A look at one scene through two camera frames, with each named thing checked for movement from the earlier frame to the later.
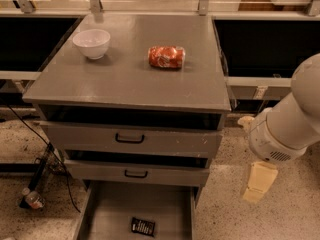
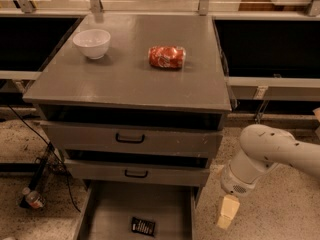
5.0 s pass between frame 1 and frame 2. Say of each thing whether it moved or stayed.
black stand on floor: stayed
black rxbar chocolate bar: stayed
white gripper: moved
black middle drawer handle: stayed
